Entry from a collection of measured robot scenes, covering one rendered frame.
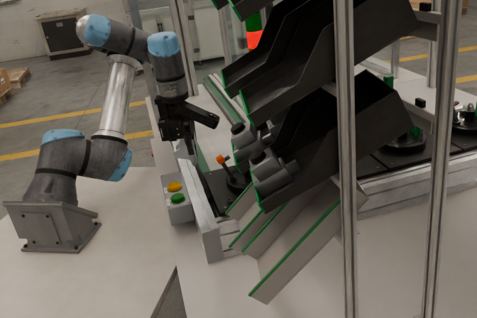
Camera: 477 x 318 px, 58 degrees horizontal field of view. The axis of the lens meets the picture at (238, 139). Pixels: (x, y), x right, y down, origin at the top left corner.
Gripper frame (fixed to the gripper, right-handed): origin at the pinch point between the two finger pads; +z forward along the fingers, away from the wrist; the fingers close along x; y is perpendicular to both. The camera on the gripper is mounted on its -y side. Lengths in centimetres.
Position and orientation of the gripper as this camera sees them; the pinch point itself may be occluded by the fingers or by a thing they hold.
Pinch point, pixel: (196, 160)
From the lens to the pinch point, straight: 119.8
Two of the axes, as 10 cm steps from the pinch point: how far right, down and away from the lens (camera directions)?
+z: 1.4, 9.0, 4.2
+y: -9.9, 1.1, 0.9
